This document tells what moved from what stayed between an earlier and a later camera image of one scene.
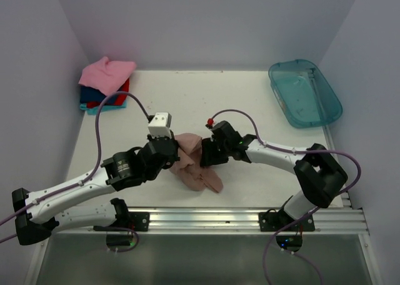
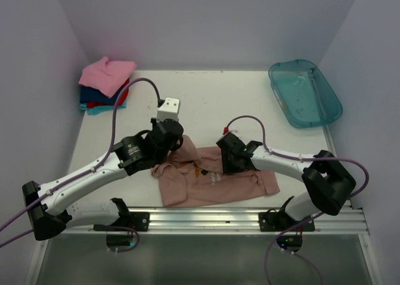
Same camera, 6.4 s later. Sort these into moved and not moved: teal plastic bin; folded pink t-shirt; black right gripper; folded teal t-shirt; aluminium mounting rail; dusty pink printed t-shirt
Moved: black right gripper; dusty pink printed t-shirt
Not moved: folded pink t-shirt; teal plastic bin; folded teal t-shirt; aluminium mounting rail
